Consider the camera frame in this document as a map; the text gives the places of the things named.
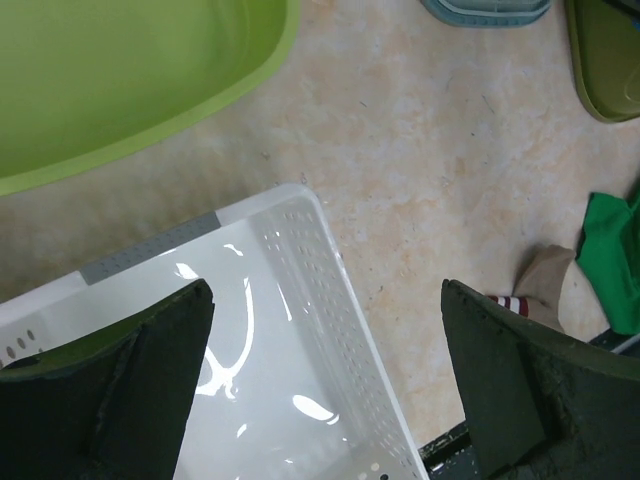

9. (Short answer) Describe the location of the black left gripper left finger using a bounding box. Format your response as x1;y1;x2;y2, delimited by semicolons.
1;279;215;479

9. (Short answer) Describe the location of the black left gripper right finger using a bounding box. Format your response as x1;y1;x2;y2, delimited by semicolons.
441;280;639;479

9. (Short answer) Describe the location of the white perforated basket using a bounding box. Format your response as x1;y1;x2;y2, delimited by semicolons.
1;185;426;479

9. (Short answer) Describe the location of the lime green plastic tub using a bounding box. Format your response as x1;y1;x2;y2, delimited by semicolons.
1;1;300;195

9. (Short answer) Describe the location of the olive green large container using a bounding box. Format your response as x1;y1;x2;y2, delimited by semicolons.
564;1;639;123

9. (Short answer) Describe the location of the light blue perforated basket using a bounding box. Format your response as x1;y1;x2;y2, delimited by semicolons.
420;0;551;29

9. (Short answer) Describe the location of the brown striped sock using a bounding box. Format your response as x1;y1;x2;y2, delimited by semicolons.
489;245;576;333

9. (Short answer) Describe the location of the green cloth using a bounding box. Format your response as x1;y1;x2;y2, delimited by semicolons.
577;186;639;335

